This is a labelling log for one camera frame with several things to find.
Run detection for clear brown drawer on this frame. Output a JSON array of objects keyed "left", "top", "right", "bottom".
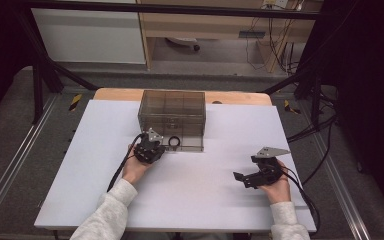
[
  {"left": 138, "top": 114, "right": 207, "bottom": 124},
  {"left": 139, "top": 121, "right": 206, "bottom": 131},
  {"left": 141, "top": 128, "right": 205, "bottom": 153}
]

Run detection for office chair base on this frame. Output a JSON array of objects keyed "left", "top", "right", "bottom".
[{"left": 164, "top": 36, "right": 202, "bottom": 53}]

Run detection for right hand-held gripper cable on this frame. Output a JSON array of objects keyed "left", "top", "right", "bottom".
[{"left": 280, "top": 165, "right": 321, "bottom": 235}]

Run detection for black floor cables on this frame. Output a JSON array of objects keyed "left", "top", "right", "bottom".
[{"left": 286, "top": 96, "right": 339, "bottom": 188}]

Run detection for hand-held gripper cable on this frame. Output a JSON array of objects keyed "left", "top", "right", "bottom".
[
  {"left": 280, "top": 165, "right": 321, "bottom": 235},
  {"left": 106, "top": 132, "right": 148, "bottom": 194}
]

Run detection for wooden table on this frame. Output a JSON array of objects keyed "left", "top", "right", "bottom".
[{"left": 93, "top": 87, "right": 274, "bottom": 107}]

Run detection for black curtain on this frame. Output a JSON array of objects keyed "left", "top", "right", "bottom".
[
  {"left": 0, "top": 0, "right": 36, "bottom": 125},
  {"left": 298, "top": 0, "right": 384, "bottom": 219}
]

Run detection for wooden desk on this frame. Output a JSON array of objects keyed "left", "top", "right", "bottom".
[{"left": 135, "top": 0, "right": 324, "bottom": 73}]

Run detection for left hand-held gripper cable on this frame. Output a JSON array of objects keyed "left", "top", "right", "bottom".
[{"left": 106, "top": 132, "right": 148, "bottom": 194}]

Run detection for black horizontal frame bar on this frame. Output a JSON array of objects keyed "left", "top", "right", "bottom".
[{"left": 13, "top": 0, "right": 322, "bottom": 21}]

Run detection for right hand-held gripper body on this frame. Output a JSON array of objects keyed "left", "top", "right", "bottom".
[{"left": 242, "top": 146, "right": 292, "bottom": 190}]

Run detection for person's left hand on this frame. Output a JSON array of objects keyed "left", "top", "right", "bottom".
[{"left": 121, "top": 145, "right": 154, "bottom": 186}]

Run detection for black metal stand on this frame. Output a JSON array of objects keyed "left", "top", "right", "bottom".
[
  {"left": 261, "top": 64, "right": 325, "bottom": 132},
  {"left": 15, "top": 13, "right": 100, "bottom": 125}
]

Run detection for clear brown drawer box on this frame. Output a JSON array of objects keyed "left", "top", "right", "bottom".
[{"left": 137, "top": 89, "right": 207, "bottom": 138}]

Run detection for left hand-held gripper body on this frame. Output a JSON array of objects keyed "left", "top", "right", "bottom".
[{"left": 133, "top": 127, "right": 167, "bottom": 165}]

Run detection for hanging black cables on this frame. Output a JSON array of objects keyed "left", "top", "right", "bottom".
[{"left": 244, "top": 0, "right": 303, "bottom": 75}]

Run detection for white cabinet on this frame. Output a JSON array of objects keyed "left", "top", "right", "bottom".
[{"left": 32, "top": 7, "right": 147, "bottom": 65}]

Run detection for person's right hand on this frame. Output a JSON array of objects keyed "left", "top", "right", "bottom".
[{"left": 258, "top": 160, "right": 293, "bottom": 205}]

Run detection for yellow black tape strip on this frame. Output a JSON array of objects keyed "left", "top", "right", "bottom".
[
  {"left": 68, "top": 93, "right": 83, "bottom": 113},
  {"left": 283, "top": 99, "right": 302, "bottom": 115}
]

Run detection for aluminium rail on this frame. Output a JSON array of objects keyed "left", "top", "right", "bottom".
[
  {"left": 312, "top": 133, "right": 372, "bottom": 240},
  {"left": 0, "top": 94, "right": 60, "bottom": 231}
]

